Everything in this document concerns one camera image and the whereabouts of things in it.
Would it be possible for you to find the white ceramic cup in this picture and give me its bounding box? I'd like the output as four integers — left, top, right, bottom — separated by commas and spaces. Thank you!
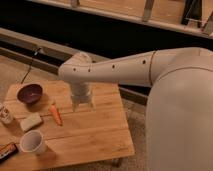
20, 130, 47, 155

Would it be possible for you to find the orange toy carrot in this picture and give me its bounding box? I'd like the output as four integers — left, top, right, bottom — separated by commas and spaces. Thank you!
49, 104, 62, 126

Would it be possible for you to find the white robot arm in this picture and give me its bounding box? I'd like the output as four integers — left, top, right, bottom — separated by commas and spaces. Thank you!
58, 47, 213, 171

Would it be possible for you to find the dark purple bowl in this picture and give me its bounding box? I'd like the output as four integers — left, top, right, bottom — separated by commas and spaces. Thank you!
17, 84, 43, 105

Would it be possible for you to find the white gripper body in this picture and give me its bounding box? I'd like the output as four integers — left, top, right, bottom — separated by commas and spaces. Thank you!
70, 83, 92, 104

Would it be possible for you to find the wooden table board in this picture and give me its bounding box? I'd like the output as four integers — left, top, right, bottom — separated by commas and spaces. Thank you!
0, 81, 135, 171

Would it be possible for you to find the black cable left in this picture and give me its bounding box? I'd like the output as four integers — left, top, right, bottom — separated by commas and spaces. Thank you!
20, 46, 44, 85

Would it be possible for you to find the beige sponge block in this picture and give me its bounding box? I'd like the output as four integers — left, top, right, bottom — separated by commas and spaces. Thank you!
20, 113, 42, 132

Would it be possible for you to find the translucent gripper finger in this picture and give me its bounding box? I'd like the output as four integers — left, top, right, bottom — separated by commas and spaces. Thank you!
72, 103, 79, 112
88, 101, 94, 109

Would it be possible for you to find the black orange box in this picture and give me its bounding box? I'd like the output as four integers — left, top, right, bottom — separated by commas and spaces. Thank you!
0, 142, 18, 163

